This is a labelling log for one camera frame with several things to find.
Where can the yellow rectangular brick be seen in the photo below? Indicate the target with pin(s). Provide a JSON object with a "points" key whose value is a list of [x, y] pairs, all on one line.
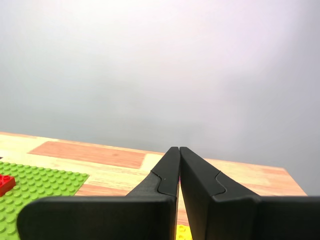
{"points": [[183, 233]]}

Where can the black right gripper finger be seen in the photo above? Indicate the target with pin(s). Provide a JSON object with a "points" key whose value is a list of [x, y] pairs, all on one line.
{"points": [[250, 217], [100, 217]]}

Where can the green studded baseplate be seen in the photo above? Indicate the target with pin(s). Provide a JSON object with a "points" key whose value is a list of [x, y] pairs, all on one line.
{"points": [[50, 182]]}

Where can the red square brick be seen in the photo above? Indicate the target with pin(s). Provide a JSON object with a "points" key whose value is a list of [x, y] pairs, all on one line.
{"points": [[6, 183]]}

